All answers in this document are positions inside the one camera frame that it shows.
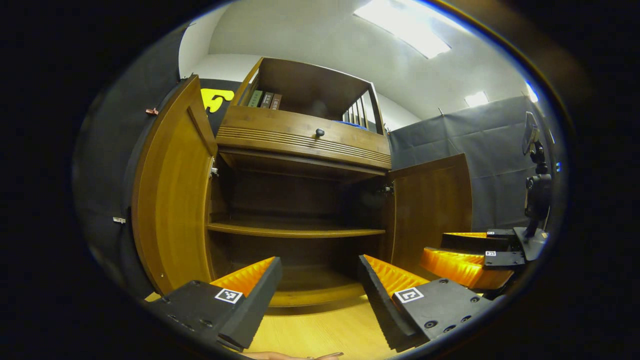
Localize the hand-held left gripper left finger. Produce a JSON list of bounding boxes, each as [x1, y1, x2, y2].
[[146, 256, 284, 352]]

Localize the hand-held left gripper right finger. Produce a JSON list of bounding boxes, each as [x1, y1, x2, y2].
[[356, 253, 494, 354]]

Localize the wooden shoe cabinet door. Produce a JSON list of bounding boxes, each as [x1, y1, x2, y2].
[[387, 153, 473, 273], [131, 75, 219, 296]]

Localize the wooden cabinet drawer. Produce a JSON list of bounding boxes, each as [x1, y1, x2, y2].
[[216, 105, 392, 171]]

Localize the black backdrop cloth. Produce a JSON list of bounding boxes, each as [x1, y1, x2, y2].
[[72, 22, 558, 296]]

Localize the wooden inner shelf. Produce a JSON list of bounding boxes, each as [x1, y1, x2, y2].
[[207, 222, 386, 239]]

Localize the large ceiling light panel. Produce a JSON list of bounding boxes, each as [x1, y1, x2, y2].
[[352, 0, 451, 58]]

